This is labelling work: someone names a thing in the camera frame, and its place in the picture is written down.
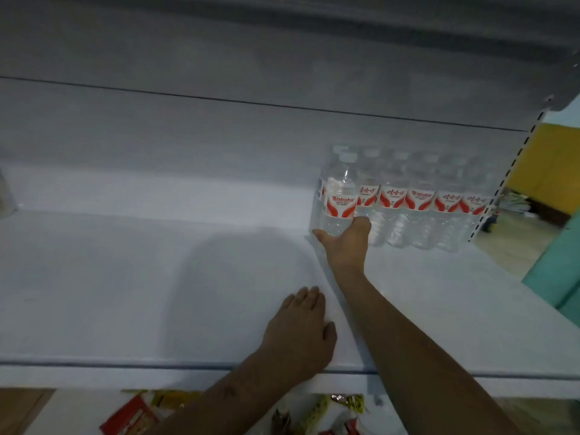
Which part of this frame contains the stack of papers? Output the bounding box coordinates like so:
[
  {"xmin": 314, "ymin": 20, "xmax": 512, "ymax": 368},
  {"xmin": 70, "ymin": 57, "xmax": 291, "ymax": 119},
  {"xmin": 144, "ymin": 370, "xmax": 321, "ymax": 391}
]
[{"xmin": 498, "ymin": 190, "xmax": 532, "ymax": 219}]

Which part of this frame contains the row of water bottles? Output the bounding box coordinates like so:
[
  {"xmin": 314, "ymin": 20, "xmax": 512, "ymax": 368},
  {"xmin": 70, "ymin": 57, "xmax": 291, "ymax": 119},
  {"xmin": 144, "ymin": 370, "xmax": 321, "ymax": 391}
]
[{"xmin": 323, "ymin": 144, "xmax": 498, "ymax": 254}]

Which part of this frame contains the dark brown snack packet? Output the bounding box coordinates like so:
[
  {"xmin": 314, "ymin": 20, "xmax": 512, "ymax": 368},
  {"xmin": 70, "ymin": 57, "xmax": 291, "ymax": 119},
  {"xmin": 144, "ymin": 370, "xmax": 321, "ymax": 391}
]
[{"xmin": 270, "ymin": 409, "xmax": 292, "ymax": 435}]

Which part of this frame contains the slotted white shelf upright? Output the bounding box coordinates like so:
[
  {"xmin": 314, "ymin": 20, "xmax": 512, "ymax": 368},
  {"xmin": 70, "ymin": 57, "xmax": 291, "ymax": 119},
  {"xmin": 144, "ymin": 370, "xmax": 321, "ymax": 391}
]
[{"xmin": 467, "ymin": 95, "xmax": 556, "ymax": 243}]

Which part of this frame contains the clear plastic water bottle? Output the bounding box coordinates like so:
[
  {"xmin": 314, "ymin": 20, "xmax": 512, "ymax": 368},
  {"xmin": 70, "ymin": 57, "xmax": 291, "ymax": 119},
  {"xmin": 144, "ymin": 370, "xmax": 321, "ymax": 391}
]
[{"xmin": 310, "ymin": 151, "xmax": 361, "ymax": 239}]

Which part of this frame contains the person's right forearm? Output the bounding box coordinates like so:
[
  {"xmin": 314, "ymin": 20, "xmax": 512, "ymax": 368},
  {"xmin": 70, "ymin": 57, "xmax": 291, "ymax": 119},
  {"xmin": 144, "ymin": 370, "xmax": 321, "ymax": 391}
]
[{"xmin": 333, "ymin": 268, "xmax": 523, "ymax": 435}]

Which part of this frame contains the red and white snack packet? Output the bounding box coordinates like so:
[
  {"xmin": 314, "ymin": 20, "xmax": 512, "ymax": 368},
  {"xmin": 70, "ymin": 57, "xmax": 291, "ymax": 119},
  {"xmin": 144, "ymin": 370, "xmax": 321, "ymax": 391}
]
[{"xmin": 317, "ymin": 417, "xmax": 370, "ymax": 435}]

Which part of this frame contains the yellow board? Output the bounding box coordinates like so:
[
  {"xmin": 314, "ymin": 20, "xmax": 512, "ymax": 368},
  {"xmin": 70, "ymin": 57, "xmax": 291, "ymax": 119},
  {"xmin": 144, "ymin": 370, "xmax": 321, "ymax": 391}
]
[{"xmin": 504, "ymin": 124, "xmax": 580, "ymax": 217}]

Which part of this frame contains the white metal shelf unit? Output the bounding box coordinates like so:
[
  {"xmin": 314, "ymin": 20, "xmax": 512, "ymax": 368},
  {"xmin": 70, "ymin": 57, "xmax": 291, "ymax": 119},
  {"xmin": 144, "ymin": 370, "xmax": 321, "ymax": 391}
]
[{"xmin": 0, "ymin": 0, "xmax": 580, "ymax": 435}]

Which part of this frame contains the teal cabinet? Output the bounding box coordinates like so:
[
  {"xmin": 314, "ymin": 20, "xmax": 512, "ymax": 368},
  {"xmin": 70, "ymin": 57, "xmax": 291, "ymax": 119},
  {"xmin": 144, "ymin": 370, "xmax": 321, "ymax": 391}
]
[{"xmin": 521, "ymin": 212, "xmax": 580, "ymax": 330}]

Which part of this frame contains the person's left hand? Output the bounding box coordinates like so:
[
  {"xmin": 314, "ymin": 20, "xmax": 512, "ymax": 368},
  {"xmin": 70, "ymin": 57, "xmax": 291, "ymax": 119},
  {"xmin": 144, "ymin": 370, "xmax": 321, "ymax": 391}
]
[{"xmin": 259, "ymin": 286, "xmax": 339, "ymax": 382}]

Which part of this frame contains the person's right hand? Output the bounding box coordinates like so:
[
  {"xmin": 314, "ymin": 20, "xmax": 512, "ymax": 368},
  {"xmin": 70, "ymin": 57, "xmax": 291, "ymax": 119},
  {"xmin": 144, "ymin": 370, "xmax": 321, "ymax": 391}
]
[{"xmin": 312, "ymin": 216, "xmax": 372, "ymax": 276}]

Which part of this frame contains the yellow green snack packet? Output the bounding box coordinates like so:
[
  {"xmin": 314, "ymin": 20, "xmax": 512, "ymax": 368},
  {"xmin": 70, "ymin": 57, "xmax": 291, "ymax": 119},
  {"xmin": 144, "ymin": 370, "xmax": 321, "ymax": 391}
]
[{"xmin": 297, "ymin": 396, "xmax": 331, "ymax": 435}]

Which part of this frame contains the person's left forearm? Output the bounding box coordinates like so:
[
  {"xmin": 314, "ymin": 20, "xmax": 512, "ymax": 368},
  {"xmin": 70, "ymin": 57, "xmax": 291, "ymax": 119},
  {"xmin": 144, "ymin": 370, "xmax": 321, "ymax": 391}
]
[{"xmin": 144, "ymin": 348, "xmax": 278, "ymax": 435}]

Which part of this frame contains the clear plastic bag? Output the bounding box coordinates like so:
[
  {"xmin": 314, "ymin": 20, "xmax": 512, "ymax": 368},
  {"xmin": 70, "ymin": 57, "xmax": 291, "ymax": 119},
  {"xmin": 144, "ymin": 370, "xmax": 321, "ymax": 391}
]
[{"xmin": 0, "ymin": 169, "xmax": 19, "ymax": 221}]

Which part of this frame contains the shiny patterned snack packet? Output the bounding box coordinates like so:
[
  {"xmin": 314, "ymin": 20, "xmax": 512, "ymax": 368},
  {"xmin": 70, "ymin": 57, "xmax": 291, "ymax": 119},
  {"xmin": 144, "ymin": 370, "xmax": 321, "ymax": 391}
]
[{"xmin": 331, "ymin": 393, "xmax": 366, "ymax": 415}]

